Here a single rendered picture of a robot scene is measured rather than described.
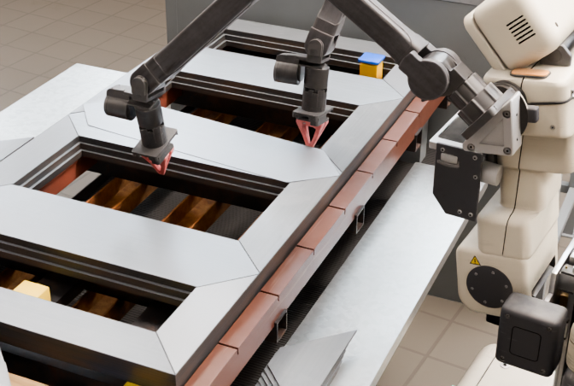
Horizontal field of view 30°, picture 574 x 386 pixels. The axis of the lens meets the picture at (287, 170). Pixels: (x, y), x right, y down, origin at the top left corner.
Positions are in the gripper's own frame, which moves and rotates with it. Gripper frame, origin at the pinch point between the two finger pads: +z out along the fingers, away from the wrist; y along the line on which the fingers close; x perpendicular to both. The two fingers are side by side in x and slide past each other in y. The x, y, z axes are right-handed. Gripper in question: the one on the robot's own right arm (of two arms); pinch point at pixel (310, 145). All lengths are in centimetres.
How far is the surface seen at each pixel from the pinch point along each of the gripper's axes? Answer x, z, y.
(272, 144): -8.4, 0.7, 3.6
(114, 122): -48.7, 1.7, 10.0
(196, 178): -19.7, 6.9, 19.5
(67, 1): -258, 43, -261
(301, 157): 0.8, 1.1, 6.4
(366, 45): -11, -11, -64
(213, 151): -19.4, 2.2, 12.7
